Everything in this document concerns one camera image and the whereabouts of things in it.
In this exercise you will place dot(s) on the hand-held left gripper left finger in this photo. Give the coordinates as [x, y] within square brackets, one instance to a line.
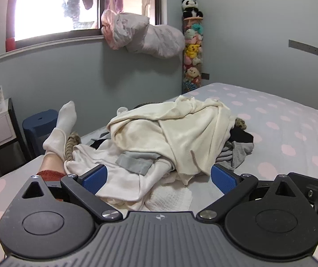
[95, 179]

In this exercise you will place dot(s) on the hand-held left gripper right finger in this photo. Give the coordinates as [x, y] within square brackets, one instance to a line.
[223, 179]

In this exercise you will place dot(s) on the cream knit sweater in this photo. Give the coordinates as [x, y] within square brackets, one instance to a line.
[186, 133]

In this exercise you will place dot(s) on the grey and black clothes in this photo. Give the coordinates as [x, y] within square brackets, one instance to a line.
[240, 123]

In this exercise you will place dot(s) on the grey garment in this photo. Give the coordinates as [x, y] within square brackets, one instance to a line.
[237, 154]

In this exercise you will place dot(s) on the white shirt with grey band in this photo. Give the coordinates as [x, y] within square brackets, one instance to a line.
[125, 180]

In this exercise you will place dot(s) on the dark cloth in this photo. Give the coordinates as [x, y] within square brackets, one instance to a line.
[99, 141]

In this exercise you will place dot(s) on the brown striped cloth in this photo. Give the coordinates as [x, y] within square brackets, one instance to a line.
[71, 146]

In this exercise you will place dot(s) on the black garment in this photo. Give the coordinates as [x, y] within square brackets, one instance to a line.
[241, 136]

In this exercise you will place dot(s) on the white waffle towel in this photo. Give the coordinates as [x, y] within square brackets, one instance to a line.
[170, 199]

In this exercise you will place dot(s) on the white sock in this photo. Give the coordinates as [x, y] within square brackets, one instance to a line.
[61, 128]

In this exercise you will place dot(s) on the blue plastic stool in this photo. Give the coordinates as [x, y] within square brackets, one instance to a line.
[40, 125]

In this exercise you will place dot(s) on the clear tube of plush toys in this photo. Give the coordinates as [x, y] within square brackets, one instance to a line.
[192, 58]

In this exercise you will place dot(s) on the white window sill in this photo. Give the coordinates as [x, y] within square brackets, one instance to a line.
[50, 46]

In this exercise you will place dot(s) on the pink cloth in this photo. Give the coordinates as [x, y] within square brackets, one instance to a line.
[106, 30]

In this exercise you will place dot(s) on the grey bundled quilt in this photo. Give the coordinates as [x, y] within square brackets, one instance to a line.
[153, 37]

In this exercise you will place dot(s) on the panda plush toy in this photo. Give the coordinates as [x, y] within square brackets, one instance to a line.
[191, 9]

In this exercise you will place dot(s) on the window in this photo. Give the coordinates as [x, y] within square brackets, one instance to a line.
[50, 5]

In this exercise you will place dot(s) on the dark wall socket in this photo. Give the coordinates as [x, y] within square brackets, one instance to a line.
[205, 76]

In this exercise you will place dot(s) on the grey wall socket panel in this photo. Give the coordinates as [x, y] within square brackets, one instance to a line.
[303, 47]

